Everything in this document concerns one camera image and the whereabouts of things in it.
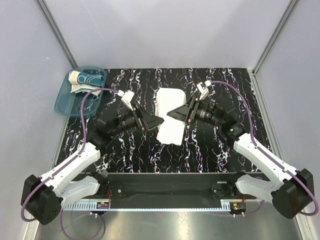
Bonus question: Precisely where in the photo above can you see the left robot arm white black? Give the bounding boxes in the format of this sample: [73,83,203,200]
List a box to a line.
[20,105,164,225]

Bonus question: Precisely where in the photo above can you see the left small circuit board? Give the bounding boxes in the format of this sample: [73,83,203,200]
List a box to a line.
[96,201,110,209]

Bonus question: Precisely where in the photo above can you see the aluminium frame rail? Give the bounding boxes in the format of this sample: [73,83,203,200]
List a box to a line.
[62,197,263,212]

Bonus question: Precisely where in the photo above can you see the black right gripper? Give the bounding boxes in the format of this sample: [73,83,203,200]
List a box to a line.
[166,95,223,128]

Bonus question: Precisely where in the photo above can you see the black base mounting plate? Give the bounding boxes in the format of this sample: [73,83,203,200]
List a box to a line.
[84,173,243,199]

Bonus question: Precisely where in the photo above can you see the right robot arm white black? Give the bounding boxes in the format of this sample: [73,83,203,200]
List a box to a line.
[167,98,315,219]

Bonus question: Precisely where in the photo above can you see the teal beige Doraemon towel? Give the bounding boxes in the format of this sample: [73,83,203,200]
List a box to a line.
[68,70,103,94]

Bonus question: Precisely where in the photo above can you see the white towel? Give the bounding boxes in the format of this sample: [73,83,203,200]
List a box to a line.
[155,87,186,146]

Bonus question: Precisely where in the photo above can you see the right small circuit board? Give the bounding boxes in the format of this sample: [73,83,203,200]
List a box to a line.
[232,202,247,211]

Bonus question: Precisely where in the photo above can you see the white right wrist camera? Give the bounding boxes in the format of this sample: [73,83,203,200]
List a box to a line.
[196,80,212,101]

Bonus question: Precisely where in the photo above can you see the small circuit board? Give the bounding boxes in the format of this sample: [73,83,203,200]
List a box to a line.
[232,202,247,211]
[96,201,110,209]

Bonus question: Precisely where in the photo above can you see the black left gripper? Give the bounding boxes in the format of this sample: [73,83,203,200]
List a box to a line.
[111,104,166,137]

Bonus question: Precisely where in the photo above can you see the teal transparent plastic bin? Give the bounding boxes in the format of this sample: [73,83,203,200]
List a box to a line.
[54,66,107,118]

